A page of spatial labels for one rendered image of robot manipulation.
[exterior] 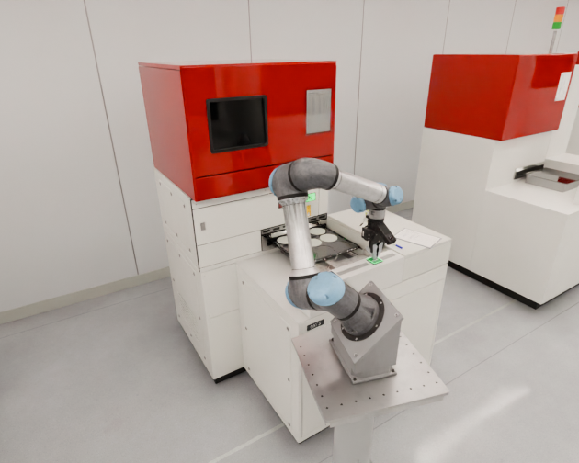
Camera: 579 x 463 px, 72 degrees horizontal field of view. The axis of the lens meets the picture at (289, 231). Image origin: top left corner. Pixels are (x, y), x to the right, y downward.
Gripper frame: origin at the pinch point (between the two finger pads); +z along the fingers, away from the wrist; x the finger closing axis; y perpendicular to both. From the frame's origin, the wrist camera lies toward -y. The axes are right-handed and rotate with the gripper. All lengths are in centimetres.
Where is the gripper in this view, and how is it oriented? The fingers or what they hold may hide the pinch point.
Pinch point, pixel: (376, 257)
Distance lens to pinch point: 190.4
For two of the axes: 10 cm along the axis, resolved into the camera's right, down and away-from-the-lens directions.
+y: -5.3, -3.5, 7.8
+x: -8.5, 2.2, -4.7
